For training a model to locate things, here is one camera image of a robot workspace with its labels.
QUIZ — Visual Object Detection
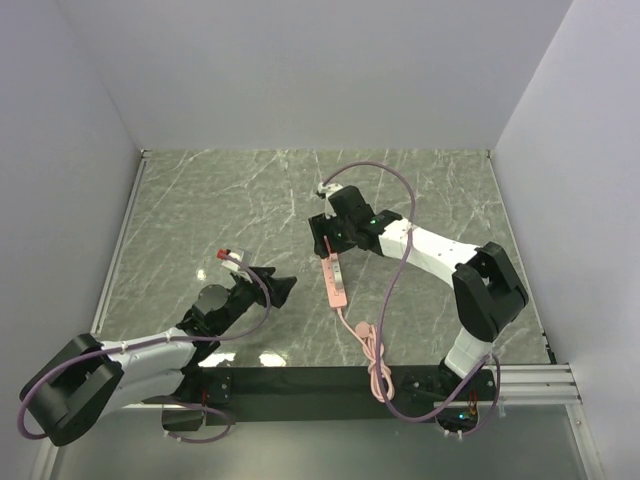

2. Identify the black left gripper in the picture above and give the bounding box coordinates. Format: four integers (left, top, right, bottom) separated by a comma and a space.
214, 266, 297, 334

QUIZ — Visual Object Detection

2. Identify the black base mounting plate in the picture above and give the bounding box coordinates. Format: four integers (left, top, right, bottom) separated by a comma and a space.
141, 364, 501, 427

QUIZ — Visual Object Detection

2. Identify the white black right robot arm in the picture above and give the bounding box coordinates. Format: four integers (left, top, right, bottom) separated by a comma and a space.
309, 184, 529, 399

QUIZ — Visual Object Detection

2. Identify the pink power cord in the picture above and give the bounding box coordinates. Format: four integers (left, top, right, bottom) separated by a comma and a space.
337, 305, 397, 403

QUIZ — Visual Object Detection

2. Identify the red square plug adapter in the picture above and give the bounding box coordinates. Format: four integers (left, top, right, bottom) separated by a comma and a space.
323, 235, 332, 258

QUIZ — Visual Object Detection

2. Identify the aluminium rail left edge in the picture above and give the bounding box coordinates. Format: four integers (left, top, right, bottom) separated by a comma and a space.
90, 149, 152, 334

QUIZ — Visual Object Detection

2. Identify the pink power strip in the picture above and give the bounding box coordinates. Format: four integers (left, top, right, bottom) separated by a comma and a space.
321, 253, 348, 309

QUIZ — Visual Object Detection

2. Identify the aluminium rail frame front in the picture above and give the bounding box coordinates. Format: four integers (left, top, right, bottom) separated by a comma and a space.
109, 362, 584, 411

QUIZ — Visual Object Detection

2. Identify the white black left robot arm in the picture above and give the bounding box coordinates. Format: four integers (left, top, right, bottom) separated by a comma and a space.
17, 266, 297, 446

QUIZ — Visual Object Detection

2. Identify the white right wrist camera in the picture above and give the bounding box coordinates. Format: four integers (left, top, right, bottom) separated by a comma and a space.
316, 182, 343, 218

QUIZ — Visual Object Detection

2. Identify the white square plug adapter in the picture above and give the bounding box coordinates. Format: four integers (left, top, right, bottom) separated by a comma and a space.
331, 253, 344, 291

